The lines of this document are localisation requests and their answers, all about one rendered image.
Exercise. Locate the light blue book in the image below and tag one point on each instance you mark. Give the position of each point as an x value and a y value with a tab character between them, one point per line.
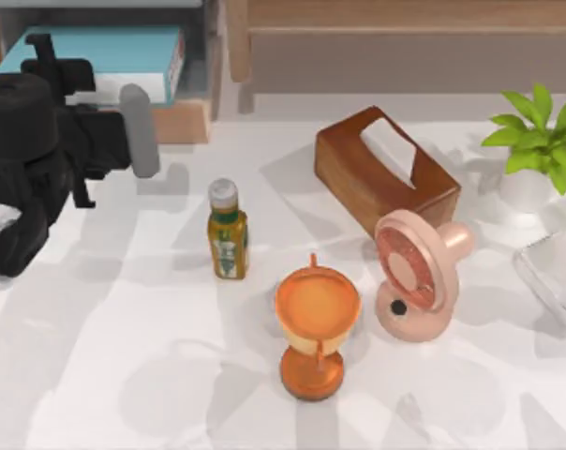
119	49

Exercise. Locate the pale wooden block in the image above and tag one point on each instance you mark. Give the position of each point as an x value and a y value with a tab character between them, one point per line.
180	119

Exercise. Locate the green bottle with grey cap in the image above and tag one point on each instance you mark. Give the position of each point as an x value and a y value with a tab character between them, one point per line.
227	239

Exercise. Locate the orange trophy cup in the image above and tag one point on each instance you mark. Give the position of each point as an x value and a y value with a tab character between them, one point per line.
317	309

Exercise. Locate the brown wooden tissue box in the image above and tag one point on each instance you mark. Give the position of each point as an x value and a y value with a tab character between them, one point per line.
358	164

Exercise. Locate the white tissue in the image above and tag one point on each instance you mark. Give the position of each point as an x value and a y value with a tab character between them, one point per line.
391	145

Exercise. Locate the wooden open shelf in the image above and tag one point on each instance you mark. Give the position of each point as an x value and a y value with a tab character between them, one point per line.
405	28

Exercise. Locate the pink desk fan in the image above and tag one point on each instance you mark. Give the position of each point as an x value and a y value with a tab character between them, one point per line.
405	262

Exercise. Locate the green plant in white pot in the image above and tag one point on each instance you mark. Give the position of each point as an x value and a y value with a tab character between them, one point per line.
536	136

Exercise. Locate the clear glass container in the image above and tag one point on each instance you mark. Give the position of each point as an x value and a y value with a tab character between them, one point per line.
555	272

